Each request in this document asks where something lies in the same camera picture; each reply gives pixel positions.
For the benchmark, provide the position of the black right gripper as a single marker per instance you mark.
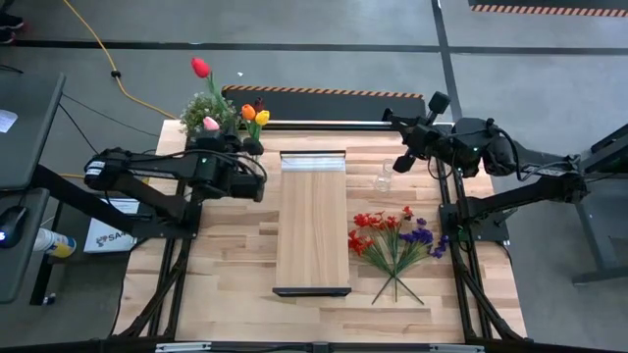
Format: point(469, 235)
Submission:
point(427, 141)

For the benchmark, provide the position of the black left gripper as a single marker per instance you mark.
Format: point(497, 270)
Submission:
point(225, 143)

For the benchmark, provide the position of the pink artificial tulip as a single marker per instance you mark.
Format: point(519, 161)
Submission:
point(211, 123)

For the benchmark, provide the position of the orange artificial tulip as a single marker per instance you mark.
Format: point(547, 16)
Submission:
point(248, 113)

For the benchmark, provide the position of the dark maroon artificial tulip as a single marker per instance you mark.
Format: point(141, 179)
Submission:
point(258, 103)

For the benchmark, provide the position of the clear glass vase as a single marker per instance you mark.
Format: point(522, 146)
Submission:
point(383, 182)

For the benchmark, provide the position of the red artificial tulip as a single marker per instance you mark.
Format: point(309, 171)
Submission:
point(200, 67)

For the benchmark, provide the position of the red artificial flower bunch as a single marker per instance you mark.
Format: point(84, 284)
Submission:
point(391, 221)
point(357, 241)

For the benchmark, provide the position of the purple artificial flower bunch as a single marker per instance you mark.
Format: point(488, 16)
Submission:
point(422, 236)

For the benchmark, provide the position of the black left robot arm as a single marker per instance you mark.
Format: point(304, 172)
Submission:
point(157, 166)

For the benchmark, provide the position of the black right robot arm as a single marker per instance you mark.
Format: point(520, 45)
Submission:
point(530, 193)

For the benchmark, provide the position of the light wooden shelf board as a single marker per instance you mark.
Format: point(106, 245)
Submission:
point(312, 225)

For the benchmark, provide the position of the green potted plant black pot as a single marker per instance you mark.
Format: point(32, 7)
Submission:
point(206, 110)

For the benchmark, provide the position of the black mat with hazard stripes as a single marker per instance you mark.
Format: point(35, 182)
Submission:
point(549, 10)
point(324, 105)

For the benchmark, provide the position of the white printed cardboard box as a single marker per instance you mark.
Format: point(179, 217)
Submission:
point(105, 237)

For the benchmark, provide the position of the dark grey desk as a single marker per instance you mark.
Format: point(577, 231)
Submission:
point(29, 147)

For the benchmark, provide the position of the white and yellow canister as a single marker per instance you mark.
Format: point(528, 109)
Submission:
point(54, 242)

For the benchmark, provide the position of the grey metal stand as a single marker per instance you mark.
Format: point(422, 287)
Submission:
point(596, 230)

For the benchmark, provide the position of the white paper sheet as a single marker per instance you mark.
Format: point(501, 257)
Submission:
point(6, 121)

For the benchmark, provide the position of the grey metal clamp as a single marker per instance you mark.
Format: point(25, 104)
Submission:
point(320, 347)

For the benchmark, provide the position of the black computer mouse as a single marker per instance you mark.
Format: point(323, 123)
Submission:
point(12, 225)

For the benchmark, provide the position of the person's foot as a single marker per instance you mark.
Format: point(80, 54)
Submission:
point(10, 22)

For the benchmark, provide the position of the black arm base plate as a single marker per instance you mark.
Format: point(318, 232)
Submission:
point(490, 230)
point(147, 230)

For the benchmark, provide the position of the silver metal bracket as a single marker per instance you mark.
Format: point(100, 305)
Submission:
point(456, 348)
point(184, 347)

